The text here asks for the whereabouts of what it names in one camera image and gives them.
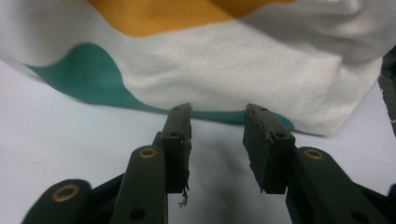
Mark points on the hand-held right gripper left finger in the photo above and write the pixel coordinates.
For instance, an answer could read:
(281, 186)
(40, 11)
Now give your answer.
(177, 146)

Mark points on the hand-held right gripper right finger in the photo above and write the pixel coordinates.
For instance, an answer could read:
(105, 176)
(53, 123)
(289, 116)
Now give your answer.
(267, 155)

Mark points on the white tote bag orange green print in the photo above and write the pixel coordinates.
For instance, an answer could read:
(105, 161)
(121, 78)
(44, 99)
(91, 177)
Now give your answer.
(218, 68)

